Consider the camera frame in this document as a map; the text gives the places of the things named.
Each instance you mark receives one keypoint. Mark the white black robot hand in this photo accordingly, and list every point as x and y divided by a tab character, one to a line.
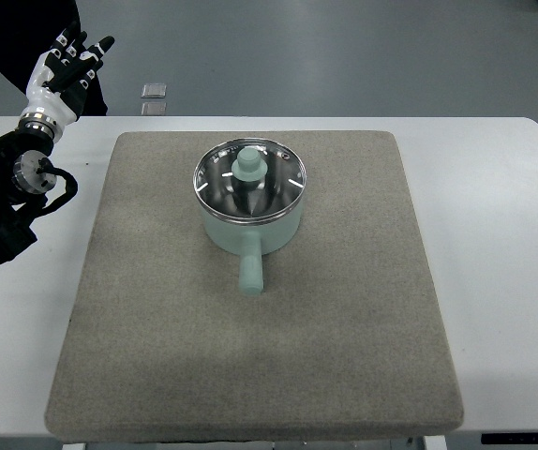
62	80

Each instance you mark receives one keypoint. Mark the glass lid with green knob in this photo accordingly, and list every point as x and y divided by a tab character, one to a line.
249	181

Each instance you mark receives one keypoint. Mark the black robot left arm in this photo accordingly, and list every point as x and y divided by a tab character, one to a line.
30	185

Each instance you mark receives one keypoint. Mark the upper metal floor plate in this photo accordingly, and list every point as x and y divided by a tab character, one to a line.
154	90

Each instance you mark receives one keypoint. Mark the metal floor plate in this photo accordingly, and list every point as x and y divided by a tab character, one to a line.
154	108
154	90

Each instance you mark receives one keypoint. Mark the lower metal floor plate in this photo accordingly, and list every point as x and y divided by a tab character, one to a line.
154	108

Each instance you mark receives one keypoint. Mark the mint green saucepan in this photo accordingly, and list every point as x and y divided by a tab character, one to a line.
251	242

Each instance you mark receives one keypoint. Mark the grey felt mat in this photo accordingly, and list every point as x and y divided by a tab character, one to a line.
336	336

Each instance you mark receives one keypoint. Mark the black table control panel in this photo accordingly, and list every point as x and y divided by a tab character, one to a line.
509	438

